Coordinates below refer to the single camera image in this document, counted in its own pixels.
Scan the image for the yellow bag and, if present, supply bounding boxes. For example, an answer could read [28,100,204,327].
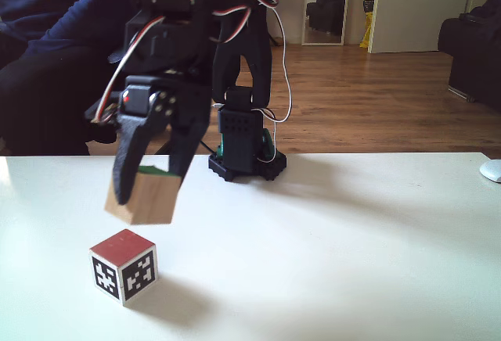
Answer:
[359,0,378,50]

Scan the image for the person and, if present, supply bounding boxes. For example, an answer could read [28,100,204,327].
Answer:
[0,0,173,157]

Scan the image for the black sofa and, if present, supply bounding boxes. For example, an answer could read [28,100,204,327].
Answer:
[437,0,501,114]

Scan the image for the red-topped cube with markers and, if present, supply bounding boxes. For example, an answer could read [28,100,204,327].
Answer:
[88,228,159,307]

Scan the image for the green-topped wooden cube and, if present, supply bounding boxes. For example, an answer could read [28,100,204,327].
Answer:
[103,164,183,226]

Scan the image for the white computer mouse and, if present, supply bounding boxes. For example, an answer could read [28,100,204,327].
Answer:
[478,159,501,183]

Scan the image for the white door panel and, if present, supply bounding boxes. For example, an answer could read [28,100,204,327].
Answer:
[367,0,477,55]

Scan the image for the white thin cable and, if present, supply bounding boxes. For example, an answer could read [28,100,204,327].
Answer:
[256,4,294,162]

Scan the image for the standing mirror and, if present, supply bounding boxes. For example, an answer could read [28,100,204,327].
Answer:
[301,0,352,47]

